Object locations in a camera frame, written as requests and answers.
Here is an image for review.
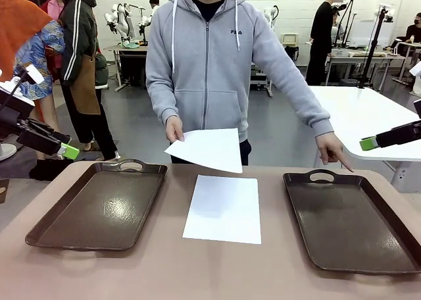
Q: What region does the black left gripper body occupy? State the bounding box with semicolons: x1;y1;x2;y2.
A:
0;89;34;139

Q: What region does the white A4 paper sheet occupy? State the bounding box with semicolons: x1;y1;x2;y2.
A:
164;128;243;174

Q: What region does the person's left forearm grey sleeve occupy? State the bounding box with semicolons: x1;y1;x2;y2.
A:
271;79;335;139

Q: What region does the person's right forearm grey sleeve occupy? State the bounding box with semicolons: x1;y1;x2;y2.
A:
145;58;184;124

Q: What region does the person's left hand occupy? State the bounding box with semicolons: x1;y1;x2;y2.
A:
315;132;355;173

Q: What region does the person's right hand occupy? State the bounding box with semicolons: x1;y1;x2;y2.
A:
165;117;185;143

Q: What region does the black bag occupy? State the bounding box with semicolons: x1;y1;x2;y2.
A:
28;157;75;182

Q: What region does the white table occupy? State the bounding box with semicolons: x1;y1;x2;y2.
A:
307;85;421;194

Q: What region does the white round stand base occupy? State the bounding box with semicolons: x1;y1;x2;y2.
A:
0;143;18;162

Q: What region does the person in blue floral shirt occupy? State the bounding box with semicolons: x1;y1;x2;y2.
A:
14;19;66;139

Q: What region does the brown object at edge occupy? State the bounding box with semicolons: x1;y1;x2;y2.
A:
0;178;11;206

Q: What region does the black tripod stand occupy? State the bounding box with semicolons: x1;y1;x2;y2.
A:
357;4;395;89

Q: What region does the grey background work table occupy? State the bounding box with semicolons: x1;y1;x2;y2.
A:
324;48;408;88
103;44;149;93

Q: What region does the seated person in black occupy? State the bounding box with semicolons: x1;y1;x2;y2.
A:
405;12;421;45

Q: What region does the brown plastic tray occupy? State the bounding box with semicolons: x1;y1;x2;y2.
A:
282;168;421;275
25;158;168;252

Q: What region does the person in dark striped jacket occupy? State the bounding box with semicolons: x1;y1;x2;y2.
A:
59;0;120;162

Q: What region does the person in orange top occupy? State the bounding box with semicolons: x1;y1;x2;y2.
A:
0;0;54;84

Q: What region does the person in black clothes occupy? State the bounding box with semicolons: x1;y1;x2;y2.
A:
305;0;345;87

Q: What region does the person in pink top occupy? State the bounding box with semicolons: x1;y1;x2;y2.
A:
39;0;66;20

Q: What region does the beige box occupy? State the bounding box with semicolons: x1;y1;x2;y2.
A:
282;32;300;48

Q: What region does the person in grey hoodie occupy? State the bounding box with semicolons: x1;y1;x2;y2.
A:
145;0;335;166

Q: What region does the white A4 paper stack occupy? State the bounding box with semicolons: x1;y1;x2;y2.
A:
182;174;262;245

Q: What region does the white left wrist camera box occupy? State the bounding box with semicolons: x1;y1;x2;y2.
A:
12;64;45;86

